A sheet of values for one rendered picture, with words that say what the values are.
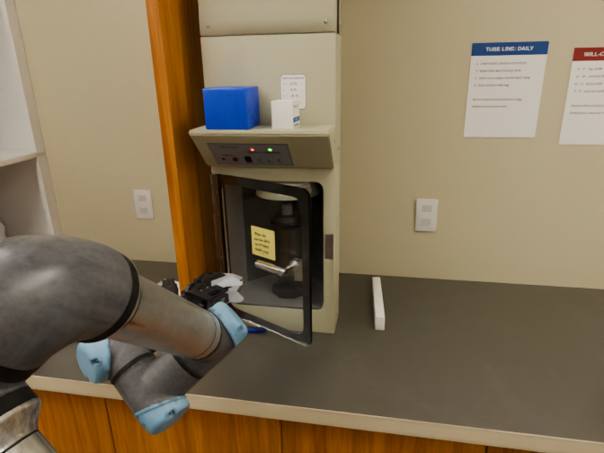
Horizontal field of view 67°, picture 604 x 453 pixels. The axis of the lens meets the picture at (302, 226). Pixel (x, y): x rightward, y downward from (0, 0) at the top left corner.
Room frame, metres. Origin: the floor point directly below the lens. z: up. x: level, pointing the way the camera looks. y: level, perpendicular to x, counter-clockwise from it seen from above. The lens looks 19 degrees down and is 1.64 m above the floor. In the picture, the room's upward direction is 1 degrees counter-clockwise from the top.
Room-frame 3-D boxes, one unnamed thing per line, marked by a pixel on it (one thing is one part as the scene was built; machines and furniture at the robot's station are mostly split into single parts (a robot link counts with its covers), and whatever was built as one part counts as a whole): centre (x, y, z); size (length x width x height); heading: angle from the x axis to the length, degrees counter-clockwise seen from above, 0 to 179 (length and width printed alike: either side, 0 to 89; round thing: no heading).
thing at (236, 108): (1.08, 0.15, 1.56); 0.10 x 0.10 x 0.09; 79
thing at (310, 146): (1.06, 0.08, 1.46); 0.32 x 0.11 x 0.10; 79
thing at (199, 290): (0.77, 0.21, 1.20); 0.12 x 0.09 x 0.08; 142
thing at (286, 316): (1.04, 0.10, 1.19); 0.30 x 0.01 x 0.40; 52
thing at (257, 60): (1.24, 0.05, 1.33); 0.32 x 0.25 x 0.77; 79
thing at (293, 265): (0.98, 0.06, 1.20); 0.10 x 0.05 x 0.03; 52
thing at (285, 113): (1.05, 0.03, 1.54); 0.05 x 0.05 x 0.06; 73
